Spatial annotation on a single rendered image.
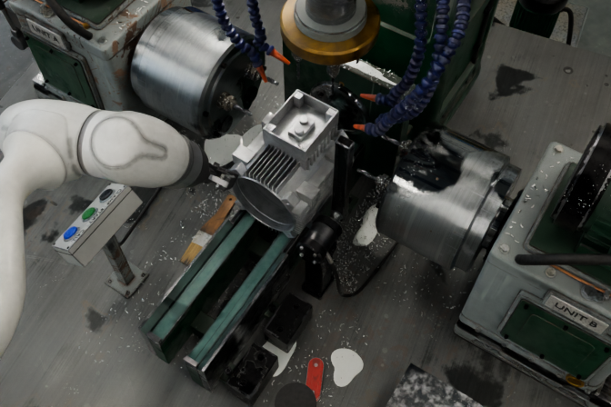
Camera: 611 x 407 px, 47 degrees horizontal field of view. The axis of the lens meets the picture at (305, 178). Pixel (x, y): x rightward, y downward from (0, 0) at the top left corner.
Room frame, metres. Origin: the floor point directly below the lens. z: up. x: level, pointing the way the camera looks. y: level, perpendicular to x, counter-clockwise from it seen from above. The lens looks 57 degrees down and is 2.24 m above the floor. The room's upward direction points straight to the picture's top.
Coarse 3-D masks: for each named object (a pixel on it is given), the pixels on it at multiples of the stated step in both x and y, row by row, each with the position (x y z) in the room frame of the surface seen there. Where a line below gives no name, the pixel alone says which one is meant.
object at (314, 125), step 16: (304, 96) 0.91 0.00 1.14; (288, 112) 0.89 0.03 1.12; (304, 112) 0.89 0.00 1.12; (320, 112) 0.89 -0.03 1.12; (336, 112) 0.87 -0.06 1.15; (272, 128) 0.83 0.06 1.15; (288, 128) 0.85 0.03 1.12; (304, 128) 0.84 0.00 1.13; (320, 128) 0.85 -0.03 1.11; (336, 128) 0.86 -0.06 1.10; (272, 144) 0.82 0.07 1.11; (288, 144) 0.79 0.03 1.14; (320, 144) 0.82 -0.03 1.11; (304, 160) 0.77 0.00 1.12
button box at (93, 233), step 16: (128, 192) 0.73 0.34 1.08; (96, 208) 0.69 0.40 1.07; (112, 208) 0.69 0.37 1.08; (128, 208) 0.70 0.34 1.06; (80, 224) 0.66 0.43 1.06; (96, 224) 0.65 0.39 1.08; (112, 224) 0.66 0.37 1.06; (64, 240) 0.63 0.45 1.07; (80, 240) 0.62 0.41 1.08; (96, 240) 0.63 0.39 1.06; (64, 256) 0.61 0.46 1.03; (80, 256) 0.59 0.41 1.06
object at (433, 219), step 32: (448, 128) 0.84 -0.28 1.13; (416, 160) 0.74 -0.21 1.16; (448, 160) 0.74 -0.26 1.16; (480, 160) 0.74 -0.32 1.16; (384, 192) 0.74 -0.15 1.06; (416, 192) 0.69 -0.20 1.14; (448, 192) 0.68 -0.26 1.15; (480, 192) 0.67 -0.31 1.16; (384, 224) 0.67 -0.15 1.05; (416, 224) 0.65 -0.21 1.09; (448, 224) 0.63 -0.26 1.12; (480, 224) 0.63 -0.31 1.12; (448, 256) 0.60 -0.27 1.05
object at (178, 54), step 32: (160, 32) 1.07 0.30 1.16; (192, 32) 1.06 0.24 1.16; (224, 32) 1.07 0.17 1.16; (160, 64) 1.01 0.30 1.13; (192, 64) 0.99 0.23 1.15; (224, 64) 0.99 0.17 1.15; (160, 96) 0.97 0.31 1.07; (192, 96) 0.94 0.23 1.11; (224, 96) 0.96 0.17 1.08; (192, 128) 0.92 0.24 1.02; (224, 128) 0.96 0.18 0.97
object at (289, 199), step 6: (342, 132) 0.86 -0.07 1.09; (336, 138) 0.85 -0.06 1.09; (348, 138) 0.86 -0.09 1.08; (234, 168) 0.77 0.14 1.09; (240, 168) 0.77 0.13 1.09; (246, 168) 0.78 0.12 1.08; (240, 174) 0.76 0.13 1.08; (288, 192) 0.72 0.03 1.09; (282, 198) 0.71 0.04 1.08; (288, 198) 0.70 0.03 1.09; (294, 198) 0.71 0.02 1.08; (240, 204) 0.77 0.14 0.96; (288, 204) 0.70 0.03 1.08; (294, 204) 0.70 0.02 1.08; (288, 234) 0.70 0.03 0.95; (294, 234) 0.70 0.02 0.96
